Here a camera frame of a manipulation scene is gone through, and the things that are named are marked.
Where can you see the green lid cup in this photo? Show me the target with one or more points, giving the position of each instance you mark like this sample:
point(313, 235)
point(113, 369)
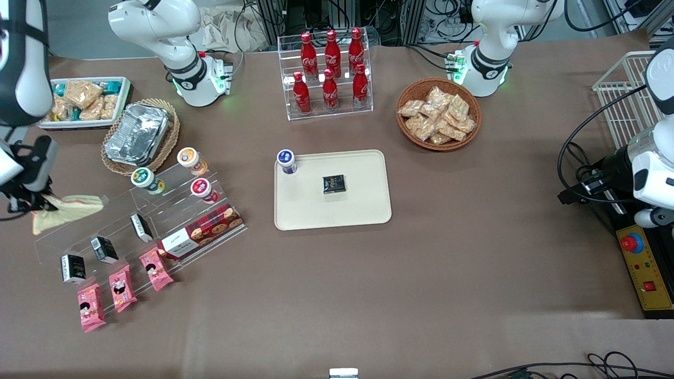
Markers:
point(145, 179)

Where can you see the aluminium foil tray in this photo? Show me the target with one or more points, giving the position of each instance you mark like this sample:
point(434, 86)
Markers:
point(137, 134)

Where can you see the plastic triangle sandwich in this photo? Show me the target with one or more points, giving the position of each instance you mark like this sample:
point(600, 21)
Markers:
point(73, 209)

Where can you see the yellow control box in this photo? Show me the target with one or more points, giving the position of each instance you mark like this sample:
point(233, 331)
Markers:
point(650, 273)

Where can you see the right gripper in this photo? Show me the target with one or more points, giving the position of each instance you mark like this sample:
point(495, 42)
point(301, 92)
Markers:
point(25, 193)

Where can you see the small black box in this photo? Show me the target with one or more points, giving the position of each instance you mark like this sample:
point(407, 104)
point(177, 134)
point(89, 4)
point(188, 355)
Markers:
point(141, 227)
point(104, 250)
point(73, 268)

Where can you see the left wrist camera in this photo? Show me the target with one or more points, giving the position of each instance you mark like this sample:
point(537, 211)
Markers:
point(595, 188)

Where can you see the red plaid cookie box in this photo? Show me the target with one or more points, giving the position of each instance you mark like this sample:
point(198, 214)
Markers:
point(202, 231)

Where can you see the round wicker bowl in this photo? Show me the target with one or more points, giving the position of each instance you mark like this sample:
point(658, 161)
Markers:
point(416, 87)

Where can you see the beige crumpled cloth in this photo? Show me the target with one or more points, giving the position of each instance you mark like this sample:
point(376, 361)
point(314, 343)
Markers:
point(231, 31)

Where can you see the teal snack packet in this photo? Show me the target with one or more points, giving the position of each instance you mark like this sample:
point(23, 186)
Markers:
point(111, 87)
point(59, 88)

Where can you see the orange lid cup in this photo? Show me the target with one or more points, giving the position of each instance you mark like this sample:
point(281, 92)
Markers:
point(189, 159)

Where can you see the red cola bottle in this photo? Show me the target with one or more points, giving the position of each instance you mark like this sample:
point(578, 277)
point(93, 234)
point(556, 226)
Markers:
point(308, 55)
point(333, 52)
point(360, 87)
point(356, 50)
point(301, 95)
point(330, 92)

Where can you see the flat black square packet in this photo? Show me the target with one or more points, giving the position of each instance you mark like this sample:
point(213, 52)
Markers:
point(334, 183)

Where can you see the blue lid cup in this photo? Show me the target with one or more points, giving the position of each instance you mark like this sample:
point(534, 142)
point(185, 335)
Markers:
point(286, 159)

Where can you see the beige serving tray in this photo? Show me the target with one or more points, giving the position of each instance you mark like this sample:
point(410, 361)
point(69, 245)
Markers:
point(358, 205)

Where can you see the pink snack packet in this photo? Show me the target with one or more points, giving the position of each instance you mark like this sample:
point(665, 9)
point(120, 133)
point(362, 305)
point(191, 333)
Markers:
point(91, 308)
point(122, 288)
point(156, 268)

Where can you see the clear acrylic bottle rack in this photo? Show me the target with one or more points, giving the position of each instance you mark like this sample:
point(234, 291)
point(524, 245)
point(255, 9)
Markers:
point(342, 113)

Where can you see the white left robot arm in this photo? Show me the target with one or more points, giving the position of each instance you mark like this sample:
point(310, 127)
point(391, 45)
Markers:
point(489, 31)

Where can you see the clear acrylic stepped stand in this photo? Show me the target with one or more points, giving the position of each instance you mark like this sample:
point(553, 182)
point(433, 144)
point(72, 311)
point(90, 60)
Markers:
point(63, 243)

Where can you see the white plastic snack tray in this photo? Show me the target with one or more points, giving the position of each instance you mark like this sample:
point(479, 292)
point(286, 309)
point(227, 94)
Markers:
point(126, 97)

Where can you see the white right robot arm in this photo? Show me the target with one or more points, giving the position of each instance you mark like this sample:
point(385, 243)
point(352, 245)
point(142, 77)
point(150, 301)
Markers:
point(158, 26)

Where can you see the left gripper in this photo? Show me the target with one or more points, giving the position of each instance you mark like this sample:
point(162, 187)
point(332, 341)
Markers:
point(613, 167)

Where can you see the red lid cup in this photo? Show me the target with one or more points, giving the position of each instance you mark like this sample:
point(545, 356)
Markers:
point(202, 189)

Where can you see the red emergency stop button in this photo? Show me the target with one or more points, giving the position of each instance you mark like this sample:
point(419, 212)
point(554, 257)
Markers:
point(632, 243)

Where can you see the oval wicker basket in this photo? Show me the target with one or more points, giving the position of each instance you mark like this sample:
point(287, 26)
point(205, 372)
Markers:
point(171, 137)

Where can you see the small white device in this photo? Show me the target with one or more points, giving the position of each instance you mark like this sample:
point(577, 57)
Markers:
point(343, 373)

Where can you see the aluminium frame rack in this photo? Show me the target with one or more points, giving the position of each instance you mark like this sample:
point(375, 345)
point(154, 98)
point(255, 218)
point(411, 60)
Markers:
point(392, 21)

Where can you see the crispy rice snack packet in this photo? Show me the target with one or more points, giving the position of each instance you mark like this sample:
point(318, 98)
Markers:
point(459, 107)
point(410, 108)
point(432, 112)
point(439, 139)
point(452, 131)
point(466, 125)
point(438, 97)
point(110, 105)
point(421, 127)
point(92, 110)
point(83, 93)
point(60, 109)

